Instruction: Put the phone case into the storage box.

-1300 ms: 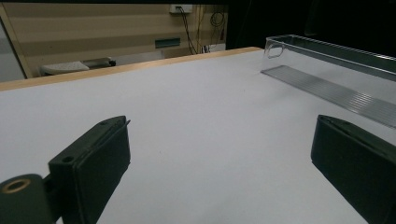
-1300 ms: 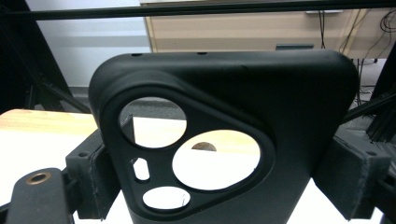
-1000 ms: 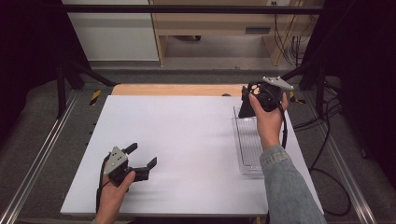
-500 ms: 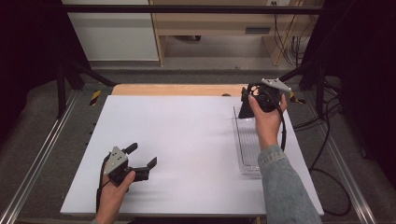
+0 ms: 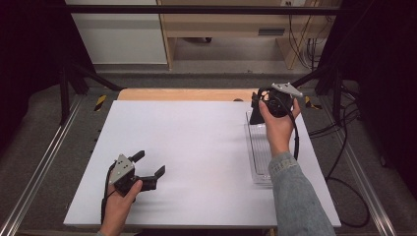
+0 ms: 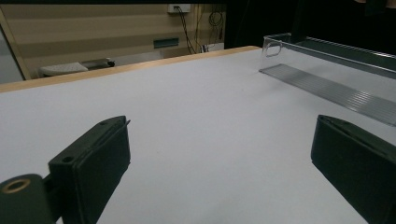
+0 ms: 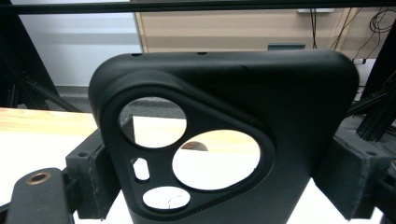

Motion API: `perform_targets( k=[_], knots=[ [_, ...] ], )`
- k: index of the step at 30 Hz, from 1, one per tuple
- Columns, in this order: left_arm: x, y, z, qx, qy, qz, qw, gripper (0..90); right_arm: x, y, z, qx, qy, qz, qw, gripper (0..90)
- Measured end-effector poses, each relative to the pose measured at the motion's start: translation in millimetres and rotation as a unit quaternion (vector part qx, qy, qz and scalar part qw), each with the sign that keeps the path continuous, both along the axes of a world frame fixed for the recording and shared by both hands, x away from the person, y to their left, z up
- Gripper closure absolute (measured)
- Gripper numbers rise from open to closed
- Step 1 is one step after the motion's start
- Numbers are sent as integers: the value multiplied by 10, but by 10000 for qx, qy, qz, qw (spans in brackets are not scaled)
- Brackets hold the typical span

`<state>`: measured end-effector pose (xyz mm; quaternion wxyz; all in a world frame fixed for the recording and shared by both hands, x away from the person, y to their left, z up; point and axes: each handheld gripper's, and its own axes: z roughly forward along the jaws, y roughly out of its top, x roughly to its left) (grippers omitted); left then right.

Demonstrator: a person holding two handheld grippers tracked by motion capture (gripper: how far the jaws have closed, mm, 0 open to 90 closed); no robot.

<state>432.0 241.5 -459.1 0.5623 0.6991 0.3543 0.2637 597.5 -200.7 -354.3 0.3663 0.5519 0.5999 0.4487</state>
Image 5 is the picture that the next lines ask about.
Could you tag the black curtain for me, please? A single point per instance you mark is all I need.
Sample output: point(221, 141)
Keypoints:
point(29, 65)
point(387, 82)

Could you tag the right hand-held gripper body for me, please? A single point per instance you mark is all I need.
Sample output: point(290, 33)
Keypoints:
point(278, 101)

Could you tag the person's right hand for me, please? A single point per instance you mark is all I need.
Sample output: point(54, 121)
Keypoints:
point(278, 131)

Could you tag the white power socket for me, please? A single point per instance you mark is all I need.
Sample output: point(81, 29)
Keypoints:
point(293, 2)

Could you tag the aluminium rail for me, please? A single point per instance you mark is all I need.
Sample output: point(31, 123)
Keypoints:
point(370, 196)
point(36, 177)

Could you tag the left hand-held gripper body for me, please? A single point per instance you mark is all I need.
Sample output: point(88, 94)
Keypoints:
point(123, 170)

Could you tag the black horizontal bar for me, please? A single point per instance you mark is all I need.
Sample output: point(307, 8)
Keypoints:
point(196, 10)

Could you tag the light wooden desk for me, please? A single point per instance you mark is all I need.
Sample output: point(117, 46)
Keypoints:
point(229, 23)

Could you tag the yellow black tape strip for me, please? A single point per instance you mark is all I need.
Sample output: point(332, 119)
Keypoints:
point(100, 102)
point(309, 103)

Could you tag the black metal stand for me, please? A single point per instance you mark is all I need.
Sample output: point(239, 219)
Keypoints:
point(65, 95)
point(336, 91)

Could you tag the person's left hand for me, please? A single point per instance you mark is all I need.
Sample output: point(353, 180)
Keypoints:
point(116, 206)

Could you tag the white cabinet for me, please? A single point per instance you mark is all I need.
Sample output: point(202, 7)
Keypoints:
point(121, 36)

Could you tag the clear plastic tray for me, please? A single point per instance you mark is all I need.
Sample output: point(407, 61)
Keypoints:
point(260, 154)

